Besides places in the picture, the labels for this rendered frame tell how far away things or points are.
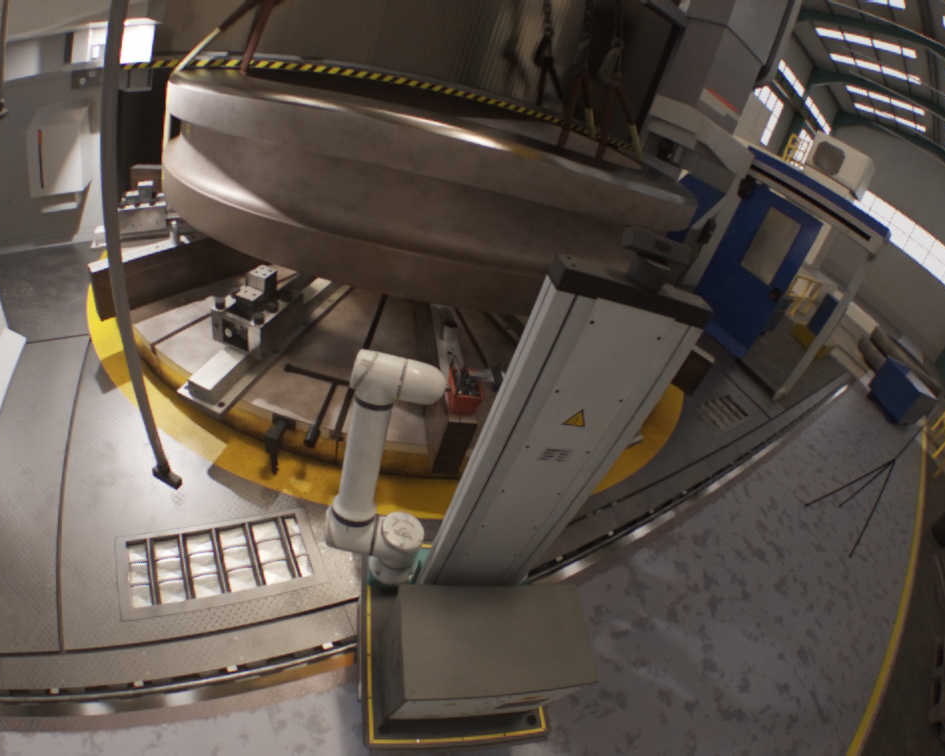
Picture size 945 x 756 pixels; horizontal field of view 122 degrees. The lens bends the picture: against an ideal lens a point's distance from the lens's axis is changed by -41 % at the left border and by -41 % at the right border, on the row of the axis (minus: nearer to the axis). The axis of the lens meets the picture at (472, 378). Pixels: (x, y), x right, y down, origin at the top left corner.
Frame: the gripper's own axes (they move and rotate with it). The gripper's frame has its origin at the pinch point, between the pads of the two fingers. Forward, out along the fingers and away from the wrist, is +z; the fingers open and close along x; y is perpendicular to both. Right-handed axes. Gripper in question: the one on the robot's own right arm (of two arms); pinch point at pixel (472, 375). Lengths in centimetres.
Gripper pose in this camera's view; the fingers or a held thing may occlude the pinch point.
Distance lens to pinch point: 196.2
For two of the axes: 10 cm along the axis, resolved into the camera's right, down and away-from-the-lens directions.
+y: 2.8, -7.5, -6.0
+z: -9.5, -1.1, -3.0
